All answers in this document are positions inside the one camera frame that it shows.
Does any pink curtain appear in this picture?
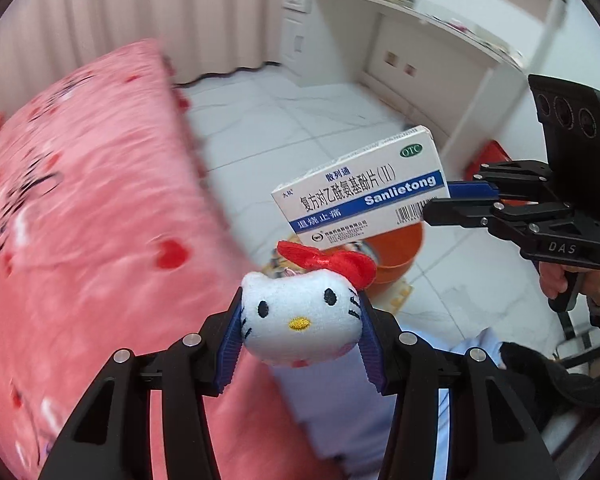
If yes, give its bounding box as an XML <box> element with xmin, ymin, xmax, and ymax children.
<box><xmin>0</xmin><ymin>0</ymin><xmax>282</xmax><ymax>115</ymax></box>

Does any white desk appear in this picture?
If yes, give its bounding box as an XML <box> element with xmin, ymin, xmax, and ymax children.
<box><xmin>303</xmin><ymin>0</ymin><xmax>527</xmax><ymax>169</ymax></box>

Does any white medicine box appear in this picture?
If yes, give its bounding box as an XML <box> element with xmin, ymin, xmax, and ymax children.
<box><xmin>272</xmin><ymin>126</ymin><xmax>450</xmax><ymax>250</ymax></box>

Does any white drawer cabinet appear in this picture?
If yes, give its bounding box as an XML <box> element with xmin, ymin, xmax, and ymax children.
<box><xmin>280</xmin><ymin>0</ymin><xmax>316</xmax><ymax>86</ymax></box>

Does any black camera box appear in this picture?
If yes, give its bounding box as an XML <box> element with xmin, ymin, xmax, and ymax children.
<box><xmin>528</xmin><ymin>74</ymin><xmax>600</xmax><ymax>220</ymax></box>

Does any white kitty plush toy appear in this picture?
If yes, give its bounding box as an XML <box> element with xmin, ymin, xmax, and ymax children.
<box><xmin>240</xmin><ymin>240</ymin><xmax>377</xmax><ymax>367</ymax></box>

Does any pink heart-print bed blanket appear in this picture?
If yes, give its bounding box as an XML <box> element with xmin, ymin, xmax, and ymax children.
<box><xmin>0</xmin><ymin>38</ymin><xmax>342</xmax><ymax>480</ymax></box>

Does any orange trash bin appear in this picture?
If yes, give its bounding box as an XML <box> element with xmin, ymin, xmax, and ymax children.
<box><xmin>365</xmin><ymin>222</ymin><xmax>424</xmax><ymax>285</ymax></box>

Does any red plastic stool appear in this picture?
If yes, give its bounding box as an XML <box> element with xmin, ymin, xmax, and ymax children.
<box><xmin>463</xmin><ymin>140</ymin><xmax>510</xmax><ymax>181</ymax></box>

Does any person's right hand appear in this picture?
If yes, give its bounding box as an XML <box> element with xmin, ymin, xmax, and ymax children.
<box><xmin>537</xmin><ymin>248</ymin><xmax>600</xmax><ymax>309</ymax></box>

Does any light blue trouser leg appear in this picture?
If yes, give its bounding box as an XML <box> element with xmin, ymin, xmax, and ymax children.
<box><xmin>270</xmin><ymin>326</ymin><xmax>506</xmax><ymax>480</ymax></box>

